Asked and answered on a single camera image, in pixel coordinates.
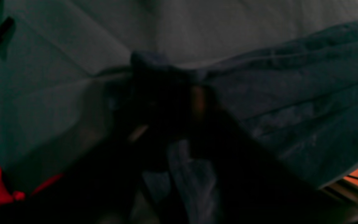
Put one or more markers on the light blue table cloth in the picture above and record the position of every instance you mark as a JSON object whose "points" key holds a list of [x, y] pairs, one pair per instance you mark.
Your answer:
{"points": [[57, 55]]}

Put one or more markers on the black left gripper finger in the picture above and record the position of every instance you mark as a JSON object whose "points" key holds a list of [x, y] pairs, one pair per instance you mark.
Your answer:
{"points": [[154, 124]]}

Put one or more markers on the dark blue T-shirt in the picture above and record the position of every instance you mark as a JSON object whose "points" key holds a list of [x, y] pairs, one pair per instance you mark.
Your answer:
{"points": [[252, 139]]}

